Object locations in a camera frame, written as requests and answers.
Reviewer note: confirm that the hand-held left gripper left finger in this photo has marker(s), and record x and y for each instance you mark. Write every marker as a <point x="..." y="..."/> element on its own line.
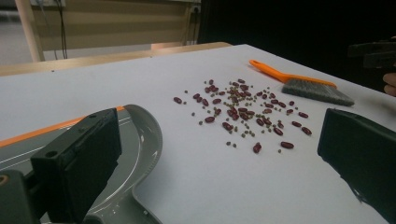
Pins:
<point x="77" y="161"/>

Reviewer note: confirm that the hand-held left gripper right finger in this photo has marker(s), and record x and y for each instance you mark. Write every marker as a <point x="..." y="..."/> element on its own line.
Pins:
<point x="361" y="152"/>

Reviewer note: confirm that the grey dustpan with orange edge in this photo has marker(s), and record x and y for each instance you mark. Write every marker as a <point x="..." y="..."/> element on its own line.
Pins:
<point x="146" y="137"/>

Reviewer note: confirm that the orange brush with grey bristles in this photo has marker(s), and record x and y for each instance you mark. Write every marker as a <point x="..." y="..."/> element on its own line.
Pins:
<point x="311" y="90"/>

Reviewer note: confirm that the green mung beans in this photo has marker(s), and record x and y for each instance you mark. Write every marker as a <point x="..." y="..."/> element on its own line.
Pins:
<point x="229" y="143"/>

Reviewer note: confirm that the red kidney beans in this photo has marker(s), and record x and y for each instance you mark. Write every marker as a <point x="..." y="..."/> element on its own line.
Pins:
<point x="209" y="119"/>

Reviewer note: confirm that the black curtain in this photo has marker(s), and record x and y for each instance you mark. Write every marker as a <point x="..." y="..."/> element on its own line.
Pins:
<point x="280" y="21"/>

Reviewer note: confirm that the light wooden table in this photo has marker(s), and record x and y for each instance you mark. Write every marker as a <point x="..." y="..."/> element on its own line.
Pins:
<point x="93" y="59"/>

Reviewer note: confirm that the white board sheet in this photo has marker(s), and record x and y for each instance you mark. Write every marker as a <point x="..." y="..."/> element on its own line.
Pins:
<point x="193" y="186"/>

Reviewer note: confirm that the beige wooden furniture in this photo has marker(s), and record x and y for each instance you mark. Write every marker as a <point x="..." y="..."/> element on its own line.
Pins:
<point x="109" y="25"/>

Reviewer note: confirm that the light wooden panel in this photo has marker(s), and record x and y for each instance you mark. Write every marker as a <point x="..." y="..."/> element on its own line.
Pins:
<point x="166" y="46"/>

